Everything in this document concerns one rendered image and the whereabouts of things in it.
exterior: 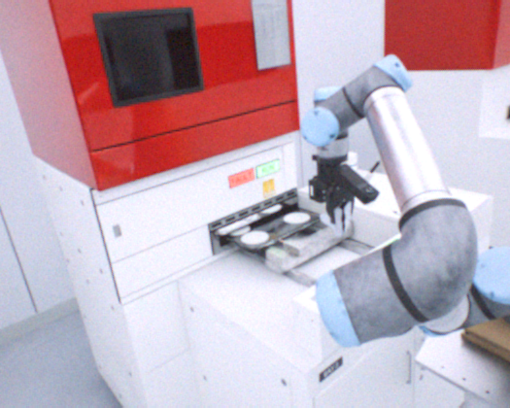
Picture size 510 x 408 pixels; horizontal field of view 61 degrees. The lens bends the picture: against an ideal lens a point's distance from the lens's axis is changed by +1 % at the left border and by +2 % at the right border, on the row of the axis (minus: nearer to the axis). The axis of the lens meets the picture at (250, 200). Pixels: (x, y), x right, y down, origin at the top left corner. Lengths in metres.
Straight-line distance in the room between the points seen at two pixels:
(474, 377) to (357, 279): 0.59
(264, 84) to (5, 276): 2.02
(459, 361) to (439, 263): 0.61
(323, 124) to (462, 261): 0.38
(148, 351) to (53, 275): 1.52
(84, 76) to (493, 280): 1.06
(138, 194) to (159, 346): 0.57
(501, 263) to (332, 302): 0.46
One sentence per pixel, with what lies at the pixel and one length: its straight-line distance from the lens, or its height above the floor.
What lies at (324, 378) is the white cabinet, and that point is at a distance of 1.19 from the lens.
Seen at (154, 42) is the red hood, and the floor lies 1.60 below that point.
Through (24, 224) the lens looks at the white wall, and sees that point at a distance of 2.87.
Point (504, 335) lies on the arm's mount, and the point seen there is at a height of 0.87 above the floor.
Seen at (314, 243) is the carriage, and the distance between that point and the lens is 1.53.
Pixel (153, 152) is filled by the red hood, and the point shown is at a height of 1.30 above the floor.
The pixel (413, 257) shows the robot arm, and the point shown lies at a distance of 0.60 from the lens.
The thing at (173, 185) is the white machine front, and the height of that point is 1.16.
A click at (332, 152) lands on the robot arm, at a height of 1.32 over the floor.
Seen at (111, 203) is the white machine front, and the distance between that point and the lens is 1.35.
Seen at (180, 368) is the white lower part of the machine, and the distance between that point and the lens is 1.73.
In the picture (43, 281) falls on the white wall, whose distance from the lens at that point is 3.02.
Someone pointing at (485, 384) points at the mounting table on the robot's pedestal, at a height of 0.82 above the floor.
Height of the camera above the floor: 1.60
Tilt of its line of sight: 21 degrees down
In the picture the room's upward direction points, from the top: 7 degrees counter-clockwise
